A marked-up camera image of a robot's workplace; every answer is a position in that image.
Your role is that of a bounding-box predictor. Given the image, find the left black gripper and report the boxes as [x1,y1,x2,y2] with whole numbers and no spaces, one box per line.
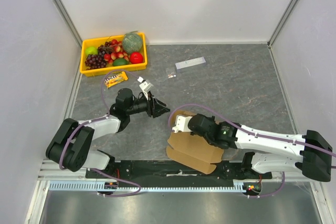
[127,91,170,119]

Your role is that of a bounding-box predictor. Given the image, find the brown cardboard box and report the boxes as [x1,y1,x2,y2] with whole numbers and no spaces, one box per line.
[165,111,224,175]

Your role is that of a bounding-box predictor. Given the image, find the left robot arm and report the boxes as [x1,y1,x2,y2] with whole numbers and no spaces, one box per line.
[46,88,170,178]

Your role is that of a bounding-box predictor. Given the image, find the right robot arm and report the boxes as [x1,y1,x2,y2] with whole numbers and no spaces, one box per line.
[179,114,332,182]

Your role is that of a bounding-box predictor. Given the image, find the yellow candy packet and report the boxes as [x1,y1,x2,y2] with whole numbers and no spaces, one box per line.
[103,71,128,89]

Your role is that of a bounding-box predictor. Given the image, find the red apple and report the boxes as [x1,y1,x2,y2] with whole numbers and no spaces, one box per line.
[129,52,144,64]

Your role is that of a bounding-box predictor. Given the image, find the grey slim carton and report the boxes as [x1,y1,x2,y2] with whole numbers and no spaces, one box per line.
[175,57,206,71]

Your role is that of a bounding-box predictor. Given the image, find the green avocado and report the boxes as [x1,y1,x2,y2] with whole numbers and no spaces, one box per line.
[112,58,129,67]

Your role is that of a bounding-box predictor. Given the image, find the yellow plastic bin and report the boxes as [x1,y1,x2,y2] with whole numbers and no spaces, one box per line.
[79,32,148,77]

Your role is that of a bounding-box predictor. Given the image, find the red cherry cluster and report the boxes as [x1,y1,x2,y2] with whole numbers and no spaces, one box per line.
[98,39,129,65]

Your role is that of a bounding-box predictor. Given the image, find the green netted melon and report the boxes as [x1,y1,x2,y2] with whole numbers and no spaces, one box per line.
[122,33,143,54]

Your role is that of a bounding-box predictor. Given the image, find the dark purple grape bunch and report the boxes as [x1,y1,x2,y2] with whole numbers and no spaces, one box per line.
[85,54,107,70]

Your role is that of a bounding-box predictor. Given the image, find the green apple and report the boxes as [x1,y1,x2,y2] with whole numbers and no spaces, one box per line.
[85,46,98,56]

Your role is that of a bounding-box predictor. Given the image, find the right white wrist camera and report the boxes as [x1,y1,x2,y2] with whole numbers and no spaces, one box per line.
[172,115,192,133]

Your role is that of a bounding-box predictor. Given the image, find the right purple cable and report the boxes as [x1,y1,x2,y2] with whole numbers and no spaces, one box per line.
[167,103,336,199]

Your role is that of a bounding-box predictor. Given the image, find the purple cable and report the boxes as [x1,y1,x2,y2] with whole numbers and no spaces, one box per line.
[167,103,336,199]
[59,69,142,198]

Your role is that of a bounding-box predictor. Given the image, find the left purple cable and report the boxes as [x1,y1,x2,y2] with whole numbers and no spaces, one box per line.
[59,69,142,198]

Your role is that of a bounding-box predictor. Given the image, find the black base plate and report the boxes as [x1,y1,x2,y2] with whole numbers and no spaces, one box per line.
[102,161,272,181]

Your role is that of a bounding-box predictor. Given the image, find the slotted cable duct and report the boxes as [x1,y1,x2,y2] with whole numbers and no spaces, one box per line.
[48,178,297,193]

